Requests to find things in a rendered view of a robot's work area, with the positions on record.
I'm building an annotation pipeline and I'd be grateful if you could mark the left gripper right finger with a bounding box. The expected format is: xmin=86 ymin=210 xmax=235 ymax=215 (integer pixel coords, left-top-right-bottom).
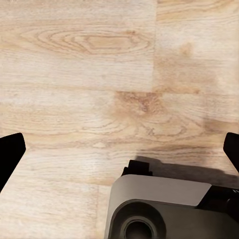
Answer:
xmin=223 ymin=132 xmax=239 ymax=173

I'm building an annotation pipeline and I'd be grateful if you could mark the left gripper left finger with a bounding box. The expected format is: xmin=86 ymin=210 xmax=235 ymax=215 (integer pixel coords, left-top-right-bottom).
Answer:
xmin=0 ymin=132 xmax=26 ymax=192

